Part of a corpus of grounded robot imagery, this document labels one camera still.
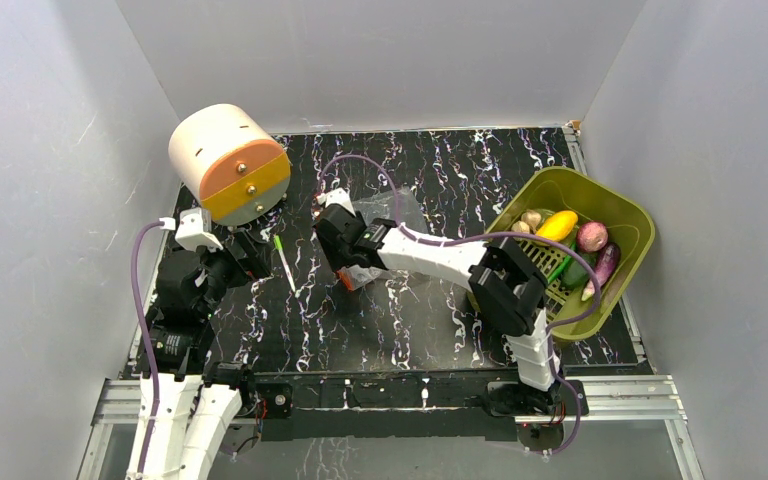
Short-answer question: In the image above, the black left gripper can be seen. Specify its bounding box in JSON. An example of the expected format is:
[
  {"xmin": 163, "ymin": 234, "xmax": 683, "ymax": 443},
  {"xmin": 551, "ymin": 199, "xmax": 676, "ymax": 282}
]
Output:
[{"xmin": 191, "ymin": 228, "xmax": 271, "ymax": 317}]

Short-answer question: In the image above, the clear orange zip top bag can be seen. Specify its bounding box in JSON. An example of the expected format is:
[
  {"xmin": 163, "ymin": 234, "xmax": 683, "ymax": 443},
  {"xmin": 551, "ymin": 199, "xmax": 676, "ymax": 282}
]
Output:
[{"xmin": 337, "ymin": 188, "xmax": 433, "ymax": 293}]

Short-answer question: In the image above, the beige toy garlic bulb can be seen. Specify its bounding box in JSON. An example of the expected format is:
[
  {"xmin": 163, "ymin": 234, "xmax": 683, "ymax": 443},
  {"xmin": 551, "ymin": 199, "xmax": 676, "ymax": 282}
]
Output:
[{"xmin": 520, "ymin": 209, "xmax": 543, "ymax": 233}]

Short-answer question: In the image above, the yellow toy lemon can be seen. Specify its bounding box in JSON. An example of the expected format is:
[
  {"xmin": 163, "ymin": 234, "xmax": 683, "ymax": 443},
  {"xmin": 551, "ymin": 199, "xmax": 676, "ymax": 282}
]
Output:
[{"xmin": 536, "ymin": 210, "xmax": 579, "ymax": 242}]

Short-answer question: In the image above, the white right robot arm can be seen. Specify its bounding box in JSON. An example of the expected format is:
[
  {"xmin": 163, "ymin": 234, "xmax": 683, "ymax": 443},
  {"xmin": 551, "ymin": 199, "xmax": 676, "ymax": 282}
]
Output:
[{"xmin": 313, "ymin": 204, "xmax": 583, "ymax": 417}]

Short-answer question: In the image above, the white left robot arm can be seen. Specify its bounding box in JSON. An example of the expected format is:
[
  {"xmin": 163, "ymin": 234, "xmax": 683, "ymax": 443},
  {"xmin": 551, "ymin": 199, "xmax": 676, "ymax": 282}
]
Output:
[{"xmin": 125, "ymin": 231, "xmax": 272, "ymax": 479}]

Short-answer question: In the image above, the green white pen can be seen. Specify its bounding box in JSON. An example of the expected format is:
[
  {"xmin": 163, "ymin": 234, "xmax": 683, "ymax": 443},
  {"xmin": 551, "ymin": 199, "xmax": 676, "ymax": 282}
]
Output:
[{"xmin": 273, "ymin": 235, "xmax": 298, "ymax": 295}]

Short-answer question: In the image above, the white orange cylindrical drum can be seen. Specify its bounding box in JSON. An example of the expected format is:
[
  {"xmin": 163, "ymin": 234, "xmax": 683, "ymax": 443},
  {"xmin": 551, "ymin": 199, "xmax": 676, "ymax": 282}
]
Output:
[{"xmin": 168, "ymin": 104, "xmax": 291, "ymax": 227}]

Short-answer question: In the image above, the green toy bean pod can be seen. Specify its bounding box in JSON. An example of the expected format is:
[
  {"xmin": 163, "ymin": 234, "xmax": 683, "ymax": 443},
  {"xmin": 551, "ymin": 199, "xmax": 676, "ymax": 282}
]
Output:
[{"xmin": 547, "ymin": 255, "xmax": 573, "ymax": 284}]

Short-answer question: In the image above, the dark green toy avocado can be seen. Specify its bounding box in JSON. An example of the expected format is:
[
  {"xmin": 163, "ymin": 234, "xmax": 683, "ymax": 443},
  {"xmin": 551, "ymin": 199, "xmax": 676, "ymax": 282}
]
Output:
[{"xmin": 560, "ymin": 252, "xmax": 598, "ymax": 291}]

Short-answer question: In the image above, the olive green plastic basket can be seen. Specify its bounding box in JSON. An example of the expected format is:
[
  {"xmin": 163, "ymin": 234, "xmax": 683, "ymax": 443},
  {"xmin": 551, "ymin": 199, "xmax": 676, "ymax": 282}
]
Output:
[{"xmin": 485, "ymin": 167, "xmax": 655, "ymax": 343}]

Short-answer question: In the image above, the pink toy onion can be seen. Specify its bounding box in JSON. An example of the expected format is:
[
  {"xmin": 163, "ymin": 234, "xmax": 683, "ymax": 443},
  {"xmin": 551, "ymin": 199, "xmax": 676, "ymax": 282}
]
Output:
[{"xmin": 576, "ymin": 221, "xmax": 609, "ymax": 253}]

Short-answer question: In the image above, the purple toy eggplant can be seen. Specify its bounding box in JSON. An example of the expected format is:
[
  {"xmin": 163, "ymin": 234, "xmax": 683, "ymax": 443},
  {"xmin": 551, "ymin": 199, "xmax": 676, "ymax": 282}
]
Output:
[{"xmin": 581, "ymin": 242, "xmax": 621, "ymax": 301}]

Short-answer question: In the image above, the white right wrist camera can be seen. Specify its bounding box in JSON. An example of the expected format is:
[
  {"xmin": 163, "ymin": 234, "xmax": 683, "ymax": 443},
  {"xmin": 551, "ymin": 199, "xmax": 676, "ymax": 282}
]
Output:
[{"xmin": 315, "ymin": 188, "xmax": 356, "ymax": 216}]

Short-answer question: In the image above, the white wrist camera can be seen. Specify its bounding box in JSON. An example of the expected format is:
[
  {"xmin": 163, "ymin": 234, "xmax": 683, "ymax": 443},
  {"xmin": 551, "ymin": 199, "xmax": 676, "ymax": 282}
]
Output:
[
  {"xmin": 175, "ymin": 207, "xmax": 224, "ymax": 252},
  {"xmin": 315, "ymin": 188, "xmax": 356, "ymax": 216}
]

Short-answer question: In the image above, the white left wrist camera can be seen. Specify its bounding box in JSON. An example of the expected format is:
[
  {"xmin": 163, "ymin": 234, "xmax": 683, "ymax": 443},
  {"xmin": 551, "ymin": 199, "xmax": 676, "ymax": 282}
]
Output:
[{"xmin": 175, "ymin": 207, "xmax": 224, "ymax": 252}]

